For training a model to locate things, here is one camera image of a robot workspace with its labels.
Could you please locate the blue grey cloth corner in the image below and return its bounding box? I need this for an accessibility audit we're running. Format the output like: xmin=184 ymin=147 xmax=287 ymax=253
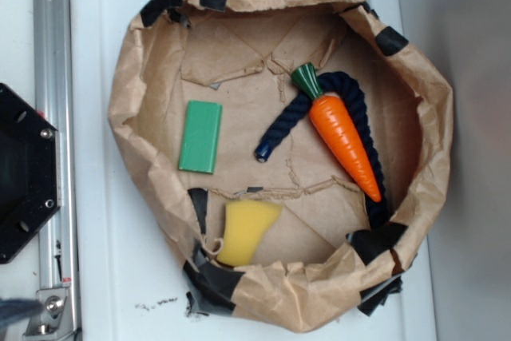
xmin=0 ymin=299 xmax=44 ymax=331

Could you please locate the metal corner bracket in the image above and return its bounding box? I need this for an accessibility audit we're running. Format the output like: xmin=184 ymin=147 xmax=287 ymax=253
xmin=22 ymin=287 xmax=76 ymax=340

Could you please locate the yellow sponge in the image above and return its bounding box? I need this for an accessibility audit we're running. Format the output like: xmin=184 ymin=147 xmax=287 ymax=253
xmin=216 ymin=200 xmax=283 ymax=267

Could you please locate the aluminium extrusion rail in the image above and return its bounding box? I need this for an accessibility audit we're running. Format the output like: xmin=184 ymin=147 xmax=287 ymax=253
xmin=34 ymin=0 xmax=81 ymax=340

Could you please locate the green rectangular block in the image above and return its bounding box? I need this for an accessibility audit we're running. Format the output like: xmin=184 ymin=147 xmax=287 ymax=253
xmin=179 ymin=100 xmax=223 ymax=174

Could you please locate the orange plastic toy carrot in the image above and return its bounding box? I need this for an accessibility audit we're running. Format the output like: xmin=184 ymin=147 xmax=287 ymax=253
xmin=291 ymin=63 xmax=382 ymax=203

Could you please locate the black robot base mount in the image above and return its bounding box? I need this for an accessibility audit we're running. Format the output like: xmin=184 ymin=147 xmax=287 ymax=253
xmin=1 ymin=84 xmax=60 ymax=264

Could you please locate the dark blue rope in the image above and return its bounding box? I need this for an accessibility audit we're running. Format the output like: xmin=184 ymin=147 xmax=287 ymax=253
xmin=254 ymin=71 xmax=390 ymax=230

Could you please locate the brown paper bag bin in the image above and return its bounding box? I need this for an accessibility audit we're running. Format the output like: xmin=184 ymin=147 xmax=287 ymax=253
xmin=108 ymin=0 xmax=453 ymax=333

